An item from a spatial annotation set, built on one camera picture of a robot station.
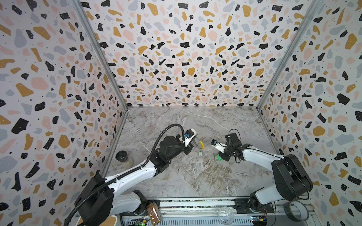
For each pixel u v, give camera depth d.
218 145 0.82
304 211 0.71
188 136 0.63
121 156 0.80
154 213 0.69
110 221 0.65
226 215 0.72
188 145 0.67
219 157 0.84
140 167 0.51
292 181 0.45
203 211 0.73
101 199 0.39
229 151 0.81
